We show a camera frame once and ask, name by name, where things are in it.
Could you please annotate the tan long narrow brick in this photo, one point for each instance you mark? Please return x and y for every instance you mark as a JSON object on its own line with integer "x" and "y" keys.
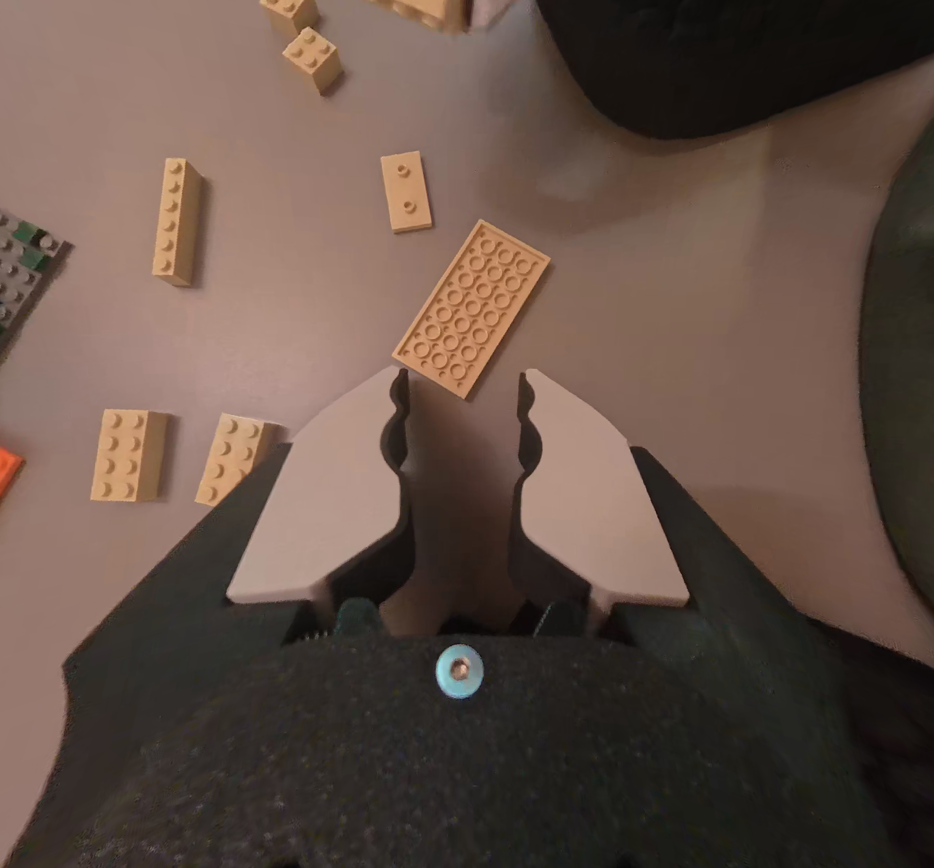
{"x": 177, "y": 222}

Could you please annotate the black cloth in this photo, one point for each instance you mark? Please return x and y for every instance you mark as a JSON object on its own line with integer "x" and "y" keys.
{"x": 890, "y": 736}

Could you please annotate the tan small square brick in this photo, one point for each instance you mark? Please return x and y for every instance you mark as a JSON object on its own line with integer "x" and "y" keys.
{"x": 288, "y": 3}
{"x": 314, "y": 59}

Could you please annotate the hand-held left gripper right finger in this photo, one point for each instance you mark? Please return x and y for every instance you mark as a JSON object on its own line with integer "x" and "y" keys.
{"x": 598, "y": 510}

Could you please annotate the orange studded plate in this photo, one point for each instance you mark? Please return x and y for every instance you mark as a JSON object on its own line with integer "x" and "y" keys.
{"x": 9, "y": 472}

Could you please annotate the large tan studded plate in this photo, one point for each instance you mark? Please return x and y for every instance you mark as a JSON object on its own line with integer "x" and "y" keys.
{"x": 471, "y": 310}

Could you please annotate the toy brick building model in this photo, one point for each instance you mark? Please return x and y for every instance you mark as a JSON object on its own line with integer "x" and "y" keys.
{"x": 25, "y": 277}

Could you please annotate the tan two-stud plate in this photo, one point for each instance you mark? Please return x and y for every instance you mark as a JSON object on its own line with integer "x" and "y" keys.
{"x": 406, "y": 193}

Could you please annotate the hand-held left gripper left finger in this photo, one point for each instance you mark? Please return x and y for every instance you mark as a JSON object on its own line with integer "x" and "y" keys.
{"x": 321, "y": 510}

